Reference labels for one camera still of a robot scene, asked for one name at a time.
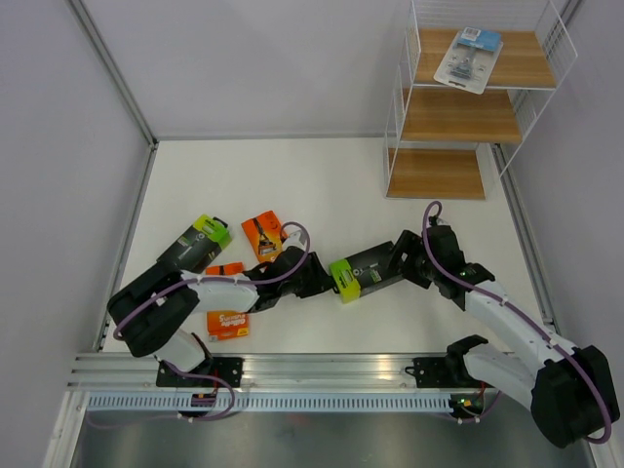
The blue clear razor blister pack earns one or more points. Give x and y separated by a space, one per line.
470 60

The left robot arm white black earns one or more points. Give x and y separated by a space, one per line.
150 311

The orange razor box front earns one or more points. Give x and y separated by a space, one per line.
226 325

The aluminium corner post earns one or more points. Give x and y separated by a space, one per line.
81 13

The orange razor box centre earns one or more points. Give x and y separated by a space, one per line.
266 236

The white slotted cable duct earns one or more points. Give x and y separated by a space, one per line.
264 402

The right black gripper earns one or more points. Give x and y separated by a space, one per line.
409 244

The aluminium rail frame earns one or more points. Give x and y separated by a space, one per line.
279 373

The orange razor box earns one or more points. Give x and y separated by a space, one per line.
266 236
226 325

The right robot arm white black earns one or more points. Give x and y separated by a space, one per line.
568 390

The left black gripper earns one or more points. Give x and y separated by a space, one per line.
320 281

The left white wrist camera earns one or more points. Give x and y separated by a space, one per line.
294 238

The green black razor box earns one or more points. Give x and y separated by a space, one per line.
198 246
363 273

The white wire wooden shelf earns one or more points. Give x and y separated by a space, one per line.
437 139

